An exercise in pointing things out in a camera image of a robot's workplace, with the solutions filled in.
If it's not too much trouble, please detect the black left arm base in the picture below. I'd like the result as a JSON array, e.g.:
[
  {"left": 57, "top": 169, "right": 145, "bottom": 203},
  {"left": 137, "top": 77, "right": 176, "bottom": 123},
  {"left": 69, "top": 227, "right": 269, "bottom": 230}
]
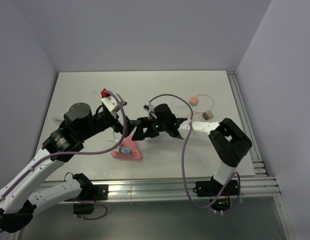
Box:
[{"left": 72, "top": 184, "right": 109, "bottom": 217}]

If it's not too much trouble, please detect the pink triangular power strip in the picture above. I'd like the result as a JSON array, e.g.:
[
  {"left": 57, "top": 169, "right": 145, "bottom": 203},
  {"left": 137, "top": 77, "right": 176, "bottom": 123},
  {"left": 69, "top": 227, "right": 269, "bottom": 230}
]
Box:
[{"left": 111, "top": 136, "right": 143, "bottom": 160}]

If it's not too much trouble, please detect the orange charger plug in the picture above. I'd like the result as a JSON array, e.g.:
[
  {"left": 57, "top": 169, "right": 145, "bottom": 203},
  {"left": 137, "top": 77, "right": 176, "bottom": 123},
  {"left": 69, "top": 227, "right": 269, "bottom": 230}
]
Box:
[{"left": 188, "top": 96, "right": 199, "bottom": 106}]

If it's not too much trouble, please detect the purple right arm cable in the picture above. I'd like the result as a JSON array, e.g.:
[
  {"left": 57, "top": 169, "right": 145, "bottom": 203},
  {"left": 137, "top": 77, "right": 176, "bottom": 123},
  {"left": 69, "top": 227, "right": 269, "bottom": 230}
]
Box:
[{"left": 148, "top": 94, "right": 242, "bottom": 211}]

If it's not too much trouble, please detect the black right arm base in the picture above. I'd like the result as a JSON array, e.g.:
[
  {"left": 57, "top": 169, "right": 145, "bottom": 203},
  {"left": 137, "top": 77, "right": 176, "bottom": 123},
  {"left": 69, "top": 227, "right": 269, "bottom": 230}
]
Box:
[{"left": 192, "top": 176, "right": 241, "bottom": 213}]

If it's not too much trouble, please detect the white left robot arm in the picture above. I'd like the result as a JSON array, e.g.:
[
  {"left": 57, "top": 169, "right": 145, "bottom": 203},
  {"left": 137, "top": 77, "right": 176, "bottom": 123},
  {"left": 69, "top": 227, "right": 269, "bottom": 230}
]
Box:
[{"left": 0, "top": 102, "right": 141, "bottom": 233}]

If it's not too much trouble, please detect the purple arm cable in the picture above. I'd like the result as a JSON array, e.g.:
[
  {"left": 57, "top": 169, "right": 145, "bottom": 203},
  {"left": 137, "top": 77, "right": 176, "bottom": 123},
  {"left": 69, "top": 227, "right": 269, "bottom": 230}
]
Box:
[
  {"left": 148, "top": 94, "right": 242, "bottom": 211},
  {"left": 0, "top": 91, "right": 127, "bottom": 208}
]

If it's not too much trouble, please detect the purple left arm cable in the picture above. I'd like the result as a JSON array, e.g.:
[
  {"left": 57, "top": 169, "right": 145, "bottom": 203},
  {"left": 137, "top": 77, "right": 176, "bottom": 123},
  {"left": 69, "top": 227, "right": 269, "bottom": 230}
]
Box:
[{"left": 0, "top": 91, "right": 127, "bottom": 208}]

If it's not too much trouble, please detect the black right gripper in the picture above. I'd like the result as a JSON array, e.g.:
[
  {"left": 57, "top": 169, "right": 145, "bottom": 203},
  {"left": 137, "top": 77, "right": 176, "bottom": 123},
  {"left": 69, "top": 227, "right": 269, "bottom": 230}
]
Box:
[{"left": 132, "top": 116, "right": 168, "bottom": 141}]

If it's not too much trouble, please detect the blue charger plug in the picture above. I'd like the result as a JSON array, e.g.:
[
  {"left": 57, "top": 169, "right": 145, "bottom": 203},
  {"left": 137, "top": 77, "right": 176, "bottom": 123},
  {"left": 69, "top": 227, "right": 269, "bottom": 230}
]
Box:
[{"left": 120, "top": 146, "right": 131, "bottom": 155}]

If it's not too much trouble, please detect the brown charger plug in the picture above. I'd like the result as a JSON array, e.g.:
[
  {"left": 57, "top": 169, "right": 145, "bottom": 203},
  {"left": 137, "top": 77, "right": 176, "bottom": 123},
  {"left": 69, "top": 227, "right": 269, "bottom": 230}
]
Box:
[{"left": 202, "top": 110, "right": 214, "bottom": 121}]

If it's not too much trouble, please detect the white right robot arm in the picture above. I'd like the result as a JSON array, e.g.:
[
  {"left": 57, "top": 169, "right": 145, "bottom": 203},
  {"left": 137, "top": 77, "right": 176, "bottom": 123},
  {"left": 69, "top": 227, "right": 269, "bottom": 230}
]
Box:
[{"left": 129, "top": 103, "right": 253, "bottom": 195}]

